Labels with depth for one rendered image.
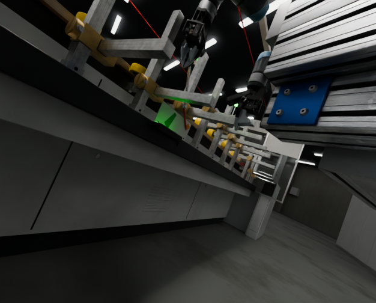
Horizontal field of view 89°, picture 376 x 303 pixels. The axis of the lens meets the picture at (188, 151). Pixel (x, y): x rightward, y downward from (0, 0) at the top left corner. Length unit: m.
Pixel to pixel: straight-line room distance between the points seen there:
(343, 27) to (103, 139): 0.66
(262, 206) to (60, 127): 2.76
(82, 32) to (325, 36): 0.54
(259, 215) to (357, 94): 2.76
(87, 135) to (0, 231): 0.48
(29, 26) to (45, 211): 0.66
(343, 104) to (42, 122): 0.65
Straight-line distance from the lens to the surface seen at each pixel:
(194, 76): 1.02
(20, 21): 0.83
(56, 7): 0.85
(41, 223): 1.02
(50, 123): 0.65
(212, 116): 0.91
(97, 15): 0.68
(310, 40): 0.42
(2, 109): 0.62
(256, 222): 3.06
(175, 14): 0.92
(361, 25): 0.39
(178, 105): 0.93
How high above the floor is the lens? 0.59
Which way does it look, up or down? 4 degrees up
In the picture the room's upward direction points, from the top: 23 degrees clockwise
